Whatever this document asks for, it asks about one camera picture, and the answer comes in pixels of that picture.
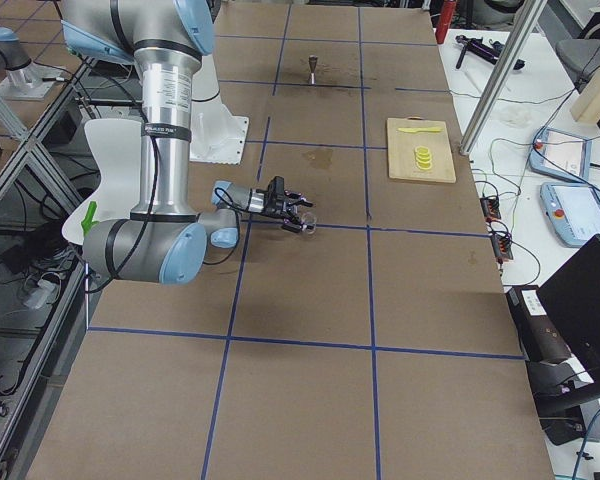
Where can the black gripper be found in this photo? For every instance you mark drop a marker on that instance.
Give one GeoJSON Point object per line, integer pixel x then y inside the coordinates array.
{"type": "Point", "coordinates": [271, 205]}

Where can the clear glass cup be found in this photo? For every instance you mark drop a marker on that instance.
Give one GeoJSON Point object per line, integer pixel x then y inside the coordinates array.
{"type": "Point", "coordinates": [308, 223]}

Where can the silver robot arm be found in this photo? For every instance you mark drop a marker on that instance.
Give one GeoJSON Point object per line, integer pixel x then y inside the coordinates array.
{"type": "Point", "coordinates": [162, 239]}

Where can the bamboo cutting board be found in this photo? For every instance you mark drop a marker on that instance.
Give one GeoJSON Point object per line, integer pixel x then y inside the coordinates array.
{"type": "Point", "coordinates": [402, 158]}

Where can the yellow plastic knife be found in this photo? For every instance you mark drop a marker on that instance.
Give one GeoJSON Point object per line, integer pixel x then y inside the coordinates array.
{"type": "Point", "coordinates": [416, 130]}

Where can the brown table cover paper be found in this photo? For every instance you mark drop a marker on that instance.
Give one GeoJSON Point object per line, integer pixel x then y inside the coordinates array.
{"type": "Point", "coordinates": [380, 347]}

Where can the white chair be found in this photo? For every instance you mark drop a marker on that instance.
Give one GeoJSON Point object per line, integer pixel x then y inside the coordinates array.
{"type": "Point", "coordinates": [115, 144]}

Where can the green clamp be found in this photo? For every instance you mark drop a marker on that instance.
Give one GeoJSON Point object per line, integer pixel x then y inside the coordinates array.
{"type": "Point", "coordinates": [89, 220]}

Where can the black hand tool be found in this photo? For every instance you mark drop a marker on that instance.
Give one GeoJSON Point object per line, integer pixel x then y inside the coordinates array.
{"type": "Point", "coordinates": [489, 52]}

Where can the teach pendant far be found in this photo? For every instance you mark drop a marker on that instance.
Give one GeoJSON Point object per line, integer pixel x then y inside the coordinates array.
{"type": "Point", "coordinates": [560, 155]}

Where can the teach pendant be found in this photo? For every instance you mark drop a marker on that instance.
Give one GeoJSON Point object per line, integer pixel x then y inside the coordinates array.
{"type": "Point", "coordinates": [573, 210]}
{"type": "Point", "coordinates": [560, 155]}

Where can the black box device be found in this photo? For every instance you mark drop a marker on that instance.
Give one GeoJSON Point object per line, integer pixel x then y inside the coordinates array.
{"type": "Point", "coordinates": [540, 338]}

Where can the teach pendant near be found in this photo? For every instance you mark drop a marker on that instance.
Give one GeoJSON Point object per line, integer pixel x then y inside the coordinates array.
{"type": "Point", "coordinates": [573, 210]}

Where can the black laptop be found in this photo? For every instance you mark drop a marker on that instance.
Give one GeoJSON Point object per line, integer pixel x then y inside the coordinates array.
{"type": "Point", "coordinates": [571, 298]}

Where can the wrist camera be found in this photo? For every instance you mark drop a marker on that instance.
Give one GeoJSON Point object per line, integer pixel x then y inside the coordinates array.
{"type": "Point", "coordinates": [277, 186]}

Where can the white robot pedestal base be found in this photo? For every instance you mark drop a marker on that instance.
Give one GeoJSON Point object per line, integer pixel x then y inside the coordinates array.
{"type": "Point", "coordinates": [218, 136]}

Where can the aluminium frame post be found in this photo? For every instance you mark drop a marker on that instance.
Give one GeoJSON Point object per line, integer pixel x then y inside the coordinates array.
{"type": "Point", "coordinates": [523, 26]}

